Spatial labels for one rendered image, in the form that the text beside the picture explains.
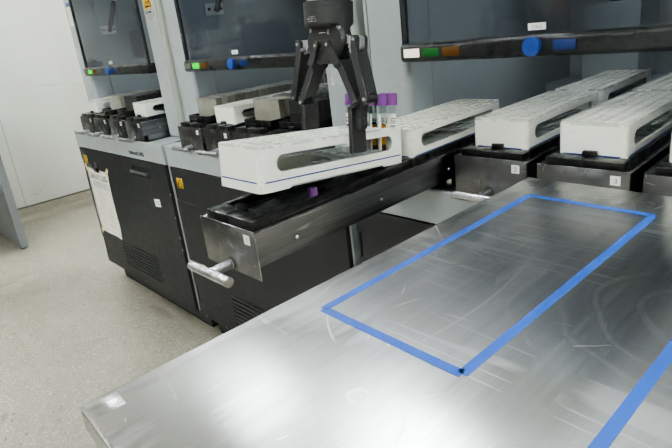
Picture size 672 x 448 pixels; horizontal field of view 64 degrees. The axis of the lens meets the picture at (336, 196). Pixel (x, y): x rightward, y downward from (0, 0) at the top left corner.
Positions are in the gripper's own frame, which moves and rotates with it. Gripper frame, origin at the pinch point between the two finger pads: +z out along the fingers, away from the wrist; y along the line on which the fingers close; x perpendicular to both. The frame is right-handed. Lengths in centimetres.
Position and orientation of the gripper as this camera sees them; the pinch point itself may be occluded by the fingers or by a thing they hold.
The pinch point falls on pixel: (333, 135)
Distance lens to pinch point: 85.3
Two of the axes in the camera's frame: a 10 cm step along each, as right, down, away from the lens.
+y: 6.9, 1.4, -7.1
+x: 7.2, -1.9, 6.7
